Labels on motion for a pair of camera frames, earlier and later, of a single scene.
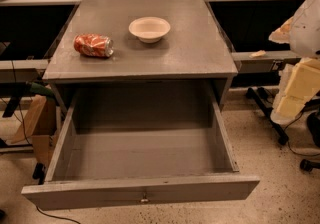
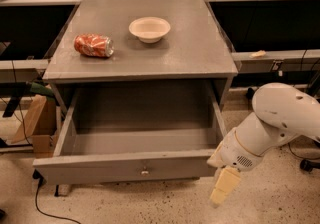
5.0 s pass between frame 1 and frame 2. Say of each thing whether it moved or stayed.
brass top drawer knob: moved
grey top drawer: moved
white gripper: moved
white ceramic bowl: stayed
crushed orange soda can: stayed
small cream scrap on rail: stayed
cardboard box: stayed
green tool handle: stayed
